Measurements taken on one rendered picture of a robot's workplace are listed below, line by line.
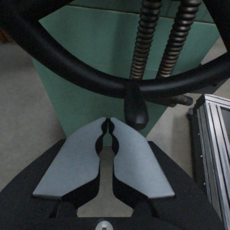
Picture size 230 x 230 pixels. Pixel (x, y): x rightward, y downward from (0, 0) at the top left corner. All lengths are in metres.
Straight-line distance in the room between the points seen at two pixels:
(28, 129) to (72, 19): 0.80
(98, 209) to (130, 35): 0.75
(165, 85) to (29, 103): 1.04
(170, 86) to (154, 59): 0.21
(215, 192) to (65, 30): 0.81
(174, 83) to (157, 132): 0.82
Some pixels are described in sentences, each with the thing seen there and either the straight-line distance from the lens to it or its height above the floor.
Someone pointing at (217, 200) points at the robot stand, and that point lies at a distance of 0.79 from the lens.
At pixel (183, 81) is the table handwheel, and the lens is 0.19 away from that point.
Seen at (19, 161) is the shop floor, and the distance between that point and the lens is 0.94.
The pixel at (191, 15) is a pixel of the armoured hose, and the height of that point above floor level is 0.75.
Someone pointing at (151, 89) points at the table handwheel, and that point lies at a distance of 0.18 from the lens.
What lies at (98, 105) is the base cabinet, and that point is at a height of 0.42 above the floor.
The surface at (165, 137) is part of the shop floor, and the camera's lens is 1.00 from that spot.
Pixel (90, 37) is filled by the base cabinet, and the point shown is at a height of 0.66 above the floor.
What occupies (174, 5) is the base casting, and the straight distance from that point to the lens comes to 0.34.
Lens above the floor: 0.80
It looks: 55 degrees down
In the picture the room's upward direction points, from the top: 12 degrees clockwise
